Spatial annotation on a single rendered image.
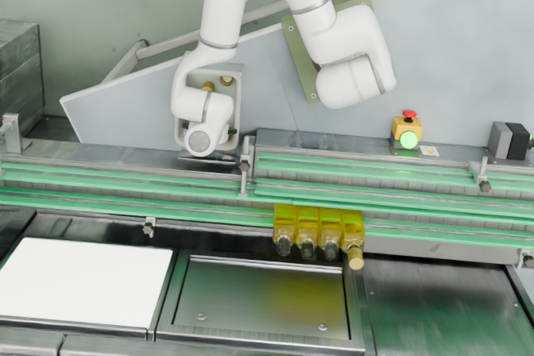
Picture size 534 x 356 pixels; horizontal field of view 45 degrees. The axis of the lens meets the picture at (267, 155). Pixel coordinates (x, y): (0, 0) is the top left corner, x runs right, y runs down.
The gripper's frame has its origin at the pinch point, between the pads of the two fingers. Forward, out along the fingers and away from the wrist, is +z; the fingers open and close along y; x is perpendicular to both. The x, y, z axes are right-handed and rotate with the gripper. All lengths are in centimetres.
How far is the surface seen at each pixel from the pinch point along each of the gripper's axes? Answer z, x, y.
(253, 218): -5.6, -22.9, 13.8
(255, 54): 2.7, 20.2, 9.7
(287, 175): -2.5, -10.8, 21.8
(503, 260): 3, -30, 86
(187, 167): 0.5, -12.2, -5.5
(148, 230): -11.5, -27.5, -12.8
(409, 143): -3, 2, 53
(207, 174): -1.7, -13.1, 0.3
